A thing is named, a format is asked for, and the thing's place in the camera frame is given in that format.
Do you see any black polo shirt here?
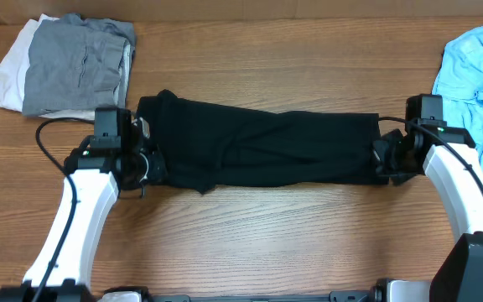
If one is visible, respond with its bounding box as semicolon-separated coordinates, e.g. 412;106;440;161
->
137;90;387;194

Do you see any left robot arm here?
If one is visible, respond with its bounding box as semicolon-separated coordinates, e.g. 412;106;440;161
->
0;107;166;302

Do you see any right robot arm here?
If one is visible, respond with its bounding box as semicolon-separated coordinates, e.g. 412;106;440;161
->
366;94;483;301

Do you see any grey folded garment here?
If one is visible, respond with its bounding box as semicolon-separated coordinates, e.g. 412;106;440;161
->
22;13;137;117

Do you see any white folded garment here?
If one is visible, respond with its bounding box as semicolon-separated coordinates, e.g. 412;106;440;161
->
0;15;95;120

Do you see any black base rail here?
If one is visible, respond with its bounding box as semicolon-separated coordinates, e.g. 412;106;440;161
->
98;289;377;302

